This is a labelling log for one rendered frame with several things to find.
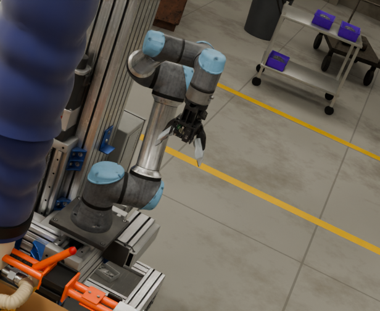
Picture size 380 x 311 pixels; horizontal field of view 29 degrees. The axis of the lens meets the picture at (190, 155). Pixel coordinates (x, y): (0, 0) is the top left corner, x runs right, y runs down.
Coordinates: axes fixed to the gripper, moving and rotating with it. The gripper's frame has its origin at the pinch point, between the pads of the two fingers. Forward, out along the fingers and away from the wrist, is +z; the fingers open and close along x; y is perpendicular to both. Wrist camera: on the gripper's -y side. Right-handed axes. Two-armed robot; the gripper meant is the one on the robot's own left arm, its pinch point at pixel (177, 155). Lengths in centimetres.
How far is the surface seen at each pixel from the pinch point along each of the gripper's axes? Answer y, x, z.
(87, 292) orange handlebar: 36.9, -3.0, 32.4
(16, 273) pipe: 38, -25, 38
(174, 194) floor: -250, -41, 152
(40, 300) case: 20, -21, 58
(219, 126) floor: -393, -51, 152
